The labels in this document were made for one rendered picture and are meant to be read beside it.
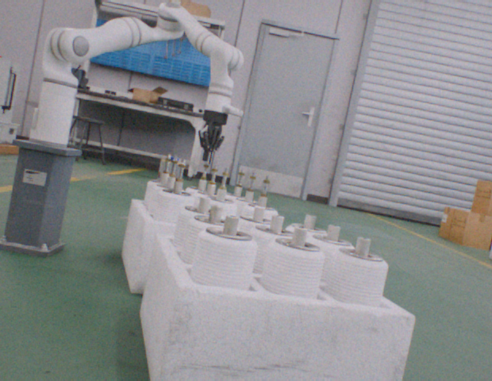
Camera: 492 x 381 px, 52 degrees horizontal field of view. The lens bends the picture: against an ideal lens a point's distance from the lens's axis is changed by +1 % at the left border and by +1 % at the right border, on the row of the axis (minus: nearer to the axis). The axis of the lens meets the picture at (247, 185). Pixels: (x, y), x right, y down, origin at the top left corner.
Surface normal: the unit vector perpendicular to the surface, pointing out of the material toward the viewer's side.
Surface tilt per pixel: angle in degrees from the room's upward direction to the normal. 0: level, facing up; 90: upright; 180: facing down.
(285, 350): 90
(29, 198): 90
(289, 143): 90
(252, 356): 90
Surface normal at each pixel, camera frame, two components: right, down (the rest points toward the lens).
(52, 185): 0.70, 0.15
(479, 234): 0.00, 0.05
